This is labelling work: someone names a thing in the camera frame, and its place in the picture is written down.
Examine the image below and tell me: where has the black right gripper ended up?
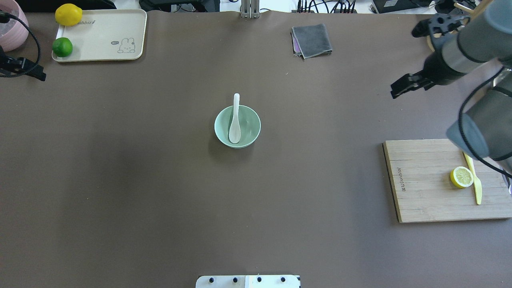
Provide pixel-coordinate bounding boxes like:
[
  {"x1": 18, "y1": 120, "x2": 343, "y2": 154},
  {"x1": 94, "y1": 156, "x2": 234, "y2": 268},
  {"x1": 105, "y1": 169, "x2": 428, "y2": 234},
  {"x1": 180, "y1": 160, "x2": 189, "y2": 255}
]
[{"x1": 390, "y1": 51, "x2": 466, "y2": 99}]

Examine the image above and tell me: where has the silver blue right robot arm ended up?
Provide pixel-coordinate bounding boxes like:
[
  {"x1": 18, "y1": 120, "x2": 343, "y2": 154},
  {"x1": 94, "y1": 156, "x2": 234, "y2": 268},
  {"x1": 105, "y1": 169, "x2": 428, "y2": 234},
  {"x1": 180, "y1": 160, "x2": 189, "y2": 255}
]
[{"x1": 390, "y1": 0, "x2": 512, "y2": 178}]

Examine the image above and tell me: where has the pink bowl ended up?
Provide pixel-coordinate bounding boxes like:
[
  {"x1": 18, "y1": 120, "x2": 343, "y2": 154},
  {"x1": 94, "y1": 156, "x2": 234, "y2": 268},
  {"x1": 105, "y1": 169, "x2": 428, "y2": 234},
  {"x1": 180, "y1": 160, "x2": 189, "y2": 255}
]
[{"x1": 0, "y1": 0, "x2": 29, "y2": 52}]

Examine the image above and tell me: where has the aluminium frame post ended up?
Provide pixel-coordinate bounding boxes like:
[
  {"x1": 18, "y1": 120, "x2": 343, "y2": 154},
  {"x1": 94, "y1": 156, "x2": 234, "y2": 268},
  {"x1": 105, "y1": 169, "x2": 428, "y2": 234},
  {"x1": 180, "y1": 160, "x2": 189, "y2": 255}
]
[{"x1": 240, "y1": 0, "x2": 260, "y2": 19}]

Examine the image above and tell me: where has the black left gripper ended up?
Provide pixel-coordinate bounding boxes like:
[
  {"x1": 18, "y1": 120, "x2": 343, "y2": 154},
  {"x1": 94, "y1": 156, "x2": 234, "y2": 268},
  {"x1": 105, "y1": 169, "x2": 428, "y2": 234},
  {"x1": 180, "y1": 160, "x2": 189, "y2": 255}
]
[{"x1": 0, "y1": 46, "x2": 46, "y2": 82}]

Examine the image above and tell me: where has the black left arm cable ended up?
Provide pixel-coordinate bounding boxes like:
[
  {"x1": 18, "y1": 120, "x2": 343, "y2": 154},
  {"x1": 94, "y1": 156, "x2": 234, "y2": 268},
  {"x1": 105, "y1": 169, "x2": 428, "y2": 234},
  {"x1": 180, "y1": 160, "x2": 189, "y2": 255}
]
[{"x1": 0, "y1": 12, "x2": 42, "y2": 78}]

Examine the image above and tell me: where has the yellow lemon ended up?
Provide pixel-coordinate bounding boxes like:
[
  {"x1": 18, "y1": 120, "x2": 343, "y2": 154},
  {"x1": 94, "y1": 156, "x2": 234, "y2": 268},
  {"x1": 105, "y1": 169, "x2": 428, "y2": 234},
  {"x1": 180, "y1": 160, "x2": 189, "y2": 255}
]
[{"x1": 55, "y1": 3, "x2": 83, "y2": 27}]

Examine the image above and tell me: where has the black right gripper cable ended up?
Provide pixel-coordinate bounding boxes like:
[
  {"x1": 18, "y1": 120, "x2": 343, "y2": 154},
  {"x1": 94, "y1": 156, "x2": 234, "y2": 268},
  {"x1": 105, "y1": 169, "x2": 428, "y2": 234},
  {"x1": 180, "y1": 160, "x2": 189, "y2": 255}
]
[{"x1": 457, "y1": 66, "x2": 512, "y2": 178}]

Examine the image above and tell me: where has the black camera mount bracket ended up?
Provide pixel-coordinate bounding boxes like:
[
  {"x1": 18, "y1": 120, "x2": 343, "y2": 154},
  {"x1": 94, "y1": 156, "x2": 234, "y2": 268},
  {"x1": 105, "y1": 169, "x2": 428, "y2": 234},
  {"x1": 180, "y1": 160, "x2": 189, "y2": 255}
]
[{"x1": 411, "y1": 13, "x2": 471, "y2": 52}]

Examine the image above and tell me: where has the grey folded cloth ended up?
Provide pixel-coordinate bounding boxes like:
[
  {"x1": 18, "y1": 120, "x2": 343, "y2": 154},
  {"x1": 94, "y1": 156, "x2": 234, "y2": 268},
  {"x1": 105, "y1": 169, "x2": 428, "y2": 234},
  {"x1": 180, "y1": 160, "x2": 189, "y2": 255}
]
[{"x1": 291, "y1": 23, "x2": 333, "y2": 60}]

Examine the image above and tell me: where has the yellow plastic knife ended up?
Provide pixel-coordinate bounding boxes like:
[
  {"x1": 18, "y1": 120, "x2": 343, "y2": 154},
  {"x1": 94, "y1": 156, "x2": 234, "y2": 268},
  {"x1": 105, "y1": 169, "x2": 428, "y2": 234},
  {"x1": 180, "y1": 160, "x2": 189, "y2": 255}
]
[{"x1": 463, "y1": 152, "x2": 482, "y2": 205}]

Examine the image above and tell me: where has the green lime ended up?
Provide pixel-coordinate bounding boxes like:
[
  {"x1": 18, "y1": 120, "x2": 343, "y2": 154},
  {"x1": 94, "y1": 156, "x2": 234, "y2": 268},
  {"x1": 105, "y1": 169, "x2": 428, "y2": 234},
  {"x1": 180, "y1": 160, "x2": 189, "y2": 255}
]
[{"x1": 52, "y1": 38, "x2": 73, "y2": 57}]

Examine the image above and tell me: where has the beige rabbit serving tray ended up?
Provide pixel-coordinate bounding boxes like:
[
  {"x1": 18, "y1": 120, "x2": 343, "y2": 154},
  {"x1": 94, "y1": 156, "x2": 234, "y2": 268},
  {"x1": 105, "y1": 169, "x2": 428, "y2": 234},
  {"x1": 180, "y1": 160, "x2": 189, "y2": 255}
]
[{"x1": 52, "y1": 9, "x2": 148, "y2": 62}]

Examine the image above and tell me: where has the white ceramic spoon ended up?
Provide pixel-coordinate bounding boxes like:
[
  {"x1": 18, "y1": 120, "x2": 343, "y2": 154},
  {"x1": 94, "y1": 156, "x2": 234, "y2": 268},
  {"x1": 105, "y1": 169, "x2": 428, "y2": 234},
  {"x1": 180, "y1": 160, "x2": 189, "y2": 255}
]
[{"x1": 228, "y1": 93, "x2": 241, "y2": 144}]

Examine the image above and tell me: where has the wooden mug tree stand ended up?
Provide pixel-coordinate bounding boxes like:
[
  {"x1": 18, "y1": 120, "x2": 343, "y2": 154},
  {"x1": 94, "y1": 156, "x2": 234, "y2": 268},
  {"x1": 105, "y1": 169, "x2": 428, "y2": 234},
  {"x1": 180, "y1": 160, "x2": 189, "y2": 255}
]
[{"x1": 436, "y1": 0, "x2": 492, "y2": 19}]

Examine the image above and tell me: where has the halved lemon slice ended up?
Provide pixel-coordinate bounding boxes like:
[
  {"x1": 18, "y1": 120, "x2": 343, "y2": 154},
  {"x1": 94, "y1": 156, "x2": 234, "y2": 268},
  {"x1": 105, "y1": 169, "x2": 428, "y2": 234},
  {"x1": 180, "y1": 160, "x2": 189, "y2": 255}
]
[{"x1": 449, "y1": 166, "x2": 474, "y2": 188}]

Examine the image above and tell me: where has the mint green bowl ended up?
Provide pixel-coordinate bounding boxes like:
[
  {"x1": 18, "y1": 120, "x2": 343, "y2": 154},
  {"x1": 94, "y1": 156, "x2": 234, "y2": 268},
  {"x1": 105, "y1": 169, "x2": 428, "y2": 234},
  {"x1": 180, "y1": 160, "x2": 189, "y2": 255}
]
[{"x1": 214, "y1": 105, "x2": 261, "y2": 149}]

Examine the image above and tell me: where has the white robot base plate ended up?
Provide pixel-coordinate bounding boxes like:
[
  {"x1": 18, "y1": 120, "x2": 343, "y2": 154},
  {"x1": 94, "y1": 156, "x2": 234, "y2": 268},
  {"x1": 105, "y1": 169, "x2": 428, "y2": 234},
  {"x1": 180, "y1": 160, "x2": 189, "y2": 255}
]
[{"x1": 195, "y1": 274, "x2": 302, "y2": 288}]

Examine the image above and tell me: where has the wooden cutting board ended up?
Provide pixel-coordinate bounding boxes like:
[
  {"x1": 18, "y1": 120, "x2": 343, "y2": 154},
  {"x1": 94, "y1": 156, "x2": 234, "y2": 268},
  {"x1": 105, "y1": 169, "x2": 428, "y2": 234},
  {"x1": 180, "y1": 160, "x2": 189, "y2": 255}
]
[{"x1": 383, "y1": 139, "x2": 512, "y2": 223}]

